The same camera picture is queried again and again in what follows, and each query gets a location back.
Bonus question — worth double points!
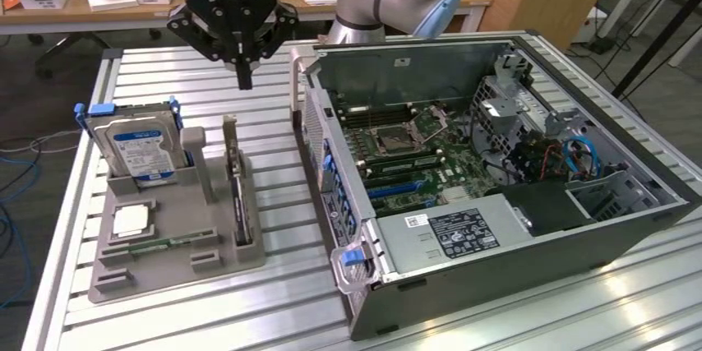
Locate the Nvidia graphics card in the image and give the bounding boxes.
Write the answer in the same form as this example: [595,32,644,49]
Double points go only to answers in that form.
[221,114,259,246]

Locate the hard disk with blue carrier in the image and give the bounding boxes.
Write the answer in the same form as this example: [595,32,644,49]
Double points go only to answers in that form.
[72,95,191,188]

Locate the CPU socket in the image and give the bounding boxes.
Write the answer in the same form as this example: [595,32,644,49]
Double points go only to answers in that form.
[371,123,424,159]

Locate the metal socket cover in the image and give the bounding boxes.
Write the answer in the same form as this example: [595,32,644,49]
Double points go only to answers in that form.
[404,103,458,139]

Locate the RAM stick with white label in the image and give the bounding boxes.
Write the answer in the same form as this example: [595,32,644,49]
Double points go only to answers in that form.
[360,155,447,178]

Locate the blue card retention clip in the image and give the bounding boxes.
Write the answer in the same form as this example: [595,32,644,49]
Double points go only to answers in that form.
[321,136,360,241]

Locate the perforated metal disk bay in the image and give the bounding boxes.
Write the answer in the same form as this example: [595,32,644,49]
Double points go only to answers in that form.
[471,74,551,155]

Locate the blue expansion slot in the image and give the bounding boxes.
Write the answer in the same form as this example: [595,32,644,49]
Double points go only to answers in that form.
[365,180,434,201]

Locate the grey printed parts rack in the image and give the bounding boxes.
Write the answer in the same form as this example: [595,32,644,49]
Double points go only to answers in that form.
[87,114,268,305]

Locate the green motherboard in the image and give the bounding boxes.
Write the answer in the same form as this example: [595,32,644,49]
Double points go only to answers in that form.
[328,94,507,220]

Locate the silver CPU chip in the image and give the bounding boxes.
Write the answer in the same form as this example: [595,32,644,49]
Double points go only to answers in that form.
[112,205,153,238]

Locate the small silver chipset heatsink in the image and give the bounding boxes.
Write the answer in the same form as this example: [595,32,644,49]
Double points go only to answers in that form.
[440,187,474,205]

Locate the bare green RAM stick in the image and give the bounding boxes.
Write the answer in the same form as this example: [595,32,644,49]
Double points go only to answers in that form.
[103,233,219,255]

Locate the blue case release latch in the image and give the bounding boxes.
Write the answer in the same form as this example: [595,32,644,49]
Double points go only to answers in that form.
[340,245,367,267]

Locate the grey power supply unit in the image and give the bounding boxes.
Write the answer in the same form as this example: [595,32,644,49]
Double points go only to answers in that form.
[375,194,534,275]

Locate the black power adapter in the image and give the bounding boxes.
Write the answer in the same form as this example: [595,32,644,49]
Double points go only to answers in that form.
[588,37,619,55]

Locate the black tripod pole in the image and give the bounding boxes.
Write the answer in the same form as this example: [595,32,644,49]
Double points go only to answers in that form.
[610,0,702,99]

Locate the dark grey open PC case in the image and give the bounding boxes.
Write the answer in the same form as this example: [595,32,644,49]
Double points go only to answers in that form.
[288,29,702,342]

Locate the grey metal disk bay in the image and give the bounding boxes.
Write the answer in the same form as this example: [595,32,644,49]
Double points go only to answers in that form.
[563,169,666,224]

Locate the blue network cable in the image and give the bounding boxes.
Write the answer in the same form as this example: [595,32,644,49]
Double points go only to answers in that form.
[0,153,44,311]

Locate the blue data wire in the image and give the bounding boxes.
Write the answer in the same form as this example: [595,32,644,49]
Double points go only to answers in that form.
[563,134,604,182]

